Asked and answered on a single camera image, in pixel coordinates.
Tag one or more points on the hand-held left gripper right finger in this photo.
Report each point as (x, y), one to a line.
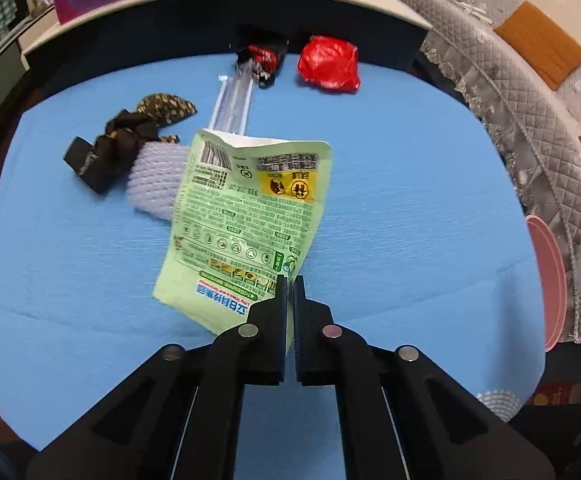
(315, 340)

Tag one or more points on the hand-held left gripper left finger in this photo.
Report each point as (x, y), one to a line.
(270, 340)

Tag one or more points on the pink trash bin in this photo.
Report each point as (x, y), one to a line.
(550, 280)

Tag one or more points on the green printed packet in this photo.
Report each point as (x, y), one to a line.
(240, 210)

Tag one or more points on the clear plastic tube package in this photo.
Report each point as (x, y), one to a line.
(233, 100)

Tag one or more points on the black floral scrunchie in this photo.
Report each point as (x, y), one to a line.
(115, 140)

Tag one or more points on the red plastic bag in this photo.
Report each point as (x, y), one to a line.
(328, 62)

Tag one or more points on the dark red patterned wrapper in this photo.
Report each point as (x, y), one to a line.
(263, 55)

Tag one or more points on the red cardboard carton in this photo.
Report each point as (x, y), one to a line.
(558, 395)

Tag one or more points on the blue tablecloth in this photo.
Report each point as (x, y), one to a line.
(395, 185)

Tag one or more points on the small orange cushion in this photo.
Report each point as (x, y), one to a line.
(540, 42)

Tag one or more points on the grey quilted sofa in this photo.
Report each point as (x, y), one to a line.
(470, 20)

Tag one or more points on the white coffee table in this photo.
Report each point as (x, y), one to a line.
(220, 5)

